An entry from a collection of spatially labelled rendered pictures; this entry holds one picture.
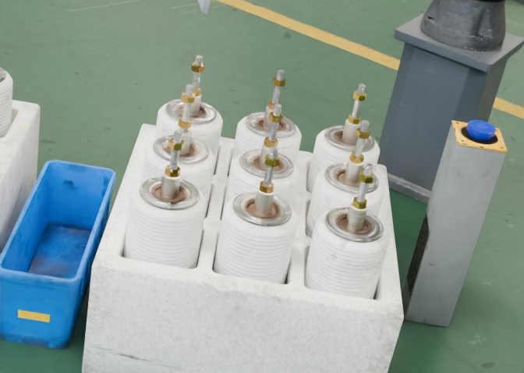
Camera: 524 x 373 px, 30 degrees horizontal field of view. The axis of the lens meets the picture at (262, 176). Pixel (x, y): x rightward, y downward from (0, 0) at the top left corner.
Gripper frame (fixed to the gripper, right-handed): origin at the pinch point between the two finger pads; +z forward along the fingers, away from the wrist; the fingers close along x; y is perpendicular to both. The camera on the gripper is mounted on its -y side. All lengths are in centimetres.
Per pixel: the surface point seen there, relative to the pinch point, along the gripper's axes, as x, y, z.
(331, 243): -18.7, 19.3, 22.4
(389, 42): 114, 56, 46
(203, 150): -0.6, 3.4, 21.4
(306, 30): 115, 34, 46
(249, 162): -2.8, 9.6, 21.3
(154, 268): -18.7, -1.8, 28.8
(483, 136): 0.0, 41.6, 14.1
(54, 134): 45, -21, 47
